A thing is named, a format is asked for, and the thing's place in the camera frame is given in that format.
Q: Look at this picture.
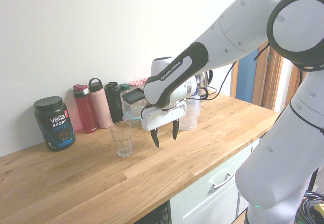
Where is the wooden door frame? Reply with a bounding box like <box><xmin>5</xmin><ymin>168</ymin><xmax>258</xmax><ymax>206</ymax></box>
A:
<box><xmin>230</xmin><ymin>0</ymin><xmax>302</xmax><ymax>113</ymax></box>

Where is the bundle of dark cables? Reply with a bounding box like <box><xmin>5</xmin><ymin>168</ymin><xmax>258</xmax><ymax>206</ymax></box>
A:
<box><xmin>298</xmin><ymin>190</ymin><xmax>324</xmax><ymax>224</ymax></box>

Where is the black Vega protein tub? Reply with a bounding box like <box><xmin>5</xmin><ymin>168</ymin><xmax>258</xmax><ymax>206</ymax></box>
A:
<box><xmin>33</xmin><ymin>96</ymin><xmax>76</xmax><ymax>152</ymax></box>

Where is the glass electric kettle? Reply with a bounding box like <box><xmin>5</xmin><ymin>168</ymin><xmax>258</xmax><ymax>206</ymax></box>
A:
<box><xmin>194</xmin><ymin>70</ymin><xmax>214</xmax><ymax>101</ymax></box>

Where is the black shaker bottle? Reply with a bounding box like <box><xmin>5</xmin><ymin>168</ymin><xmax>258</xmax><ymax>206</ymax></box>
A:
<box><xmin>104</xmin><ymin>81</ymin><xmax>124</xmax><ymax>124</ymax></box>

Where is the clear drinking glass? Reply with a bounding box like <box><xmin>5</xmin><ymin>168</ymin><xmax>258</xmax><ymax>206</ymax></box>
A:
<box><xmin>109</xmin><ymin>121</ymin><xmax>133</xmax><ymax>158</ymax></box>

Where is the white rounded appliance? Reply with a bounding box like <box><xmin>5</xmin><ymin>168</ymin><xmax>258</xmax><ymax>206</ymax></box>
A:
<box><xmin>151</xmin><ymin>56</ymin><xmax>173</xmax><ymax>79</ymax></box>

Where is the pink water bottle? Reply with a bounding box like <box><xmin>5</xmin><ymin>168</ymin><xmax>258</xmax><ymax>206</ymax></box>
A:
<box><xmin>88</xmin><ymin>78</ymin><xmax>114</xmax><ymax>129</ymax></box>

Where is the clear container black lid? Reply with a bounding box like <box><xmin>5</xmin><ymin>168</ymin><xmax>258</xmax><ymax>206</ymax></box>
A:
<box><xmin>121</xmin><ymin>88</ymin><xmax>147</xmax><ymax>118</ymax></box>

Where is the jar with red checked lid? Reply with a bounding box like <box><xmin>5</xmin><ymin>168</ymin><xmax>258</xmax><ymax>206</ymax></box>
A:
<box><xmin>128</xmin><ymin>77</ymin><xmax>149</xmax><ymax>91</ymax></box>

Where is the silver drawer handle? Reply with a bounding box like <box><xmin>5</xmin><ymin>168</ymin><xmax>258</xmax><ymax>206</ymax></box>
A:
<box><xmin>209</xmin><ymin>172</ymin><xmax>235</xmax><ymax>190</ymax></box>

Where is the clear jar green lid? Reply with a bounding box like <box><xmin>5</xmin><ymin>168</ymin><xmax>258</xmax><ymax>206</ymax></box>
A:
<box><xmin>119</xmin><ymin>83</ymin><xmax>131</xmax><ymax>116</ymax></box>

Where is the white cabinet drawer front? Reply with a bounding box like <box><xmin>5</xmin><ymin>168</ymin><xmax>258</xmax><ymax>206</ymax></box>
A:
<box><xmin>169</xmin><ymin>138</ymin><xmax>261</xmax><ymax>224</ymax></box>

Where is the dark built-in appliance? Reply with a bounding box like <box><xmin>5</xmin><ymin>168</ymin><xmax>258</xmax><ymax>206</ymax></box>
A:
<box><xmin>136</xmin><ymin>200</ymin><xmax>171</xmax><ymax>224</ymax></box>

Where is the blue plastic lid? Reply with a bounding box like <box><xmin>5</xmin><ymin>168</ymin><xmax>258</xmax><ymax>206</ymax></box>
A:
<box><xmin>178</xmin><ymin>92</ymin><xmax>203</xmax><ymax>131</ymax></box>

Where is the glass container teal-sealed lid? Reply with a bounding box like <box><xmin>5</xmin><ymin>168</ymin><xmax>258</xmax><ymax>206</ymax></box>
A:
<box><xmin>121</xmin><ymin>107</ymin><xmax>144</xmax><ymax>128</ymax></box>

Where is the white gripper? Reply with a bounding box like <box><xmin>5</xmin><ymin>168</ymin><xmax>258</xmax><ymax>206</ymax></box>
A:
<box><xmin>141</xmin><ymin>100</ymin><xmax>187</xmax><ymax>148</ymax></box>

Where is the red water bottle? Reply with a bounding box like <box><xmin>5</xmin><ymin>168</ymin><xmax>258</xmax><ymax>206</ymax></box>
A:
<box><xmin>72</xmin><ymin>84</ymin><xmax>98</xmax><ymax>135</ymax></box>

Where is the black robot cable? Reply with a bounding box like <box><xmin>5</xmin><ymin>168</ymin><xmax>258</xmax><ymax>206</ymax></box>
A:
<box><xmin>189</xmin><ymin>59</ymin><xmax>239</xmax><ymax>101</ymax></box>

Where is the blue door panel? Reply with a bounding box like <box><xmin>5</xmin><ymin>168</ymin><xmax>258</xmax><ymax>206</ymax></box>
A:
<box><xmin>237</xmin><ymin>53</ymin><xmax>259</xmax><ymax>106</ymax></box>

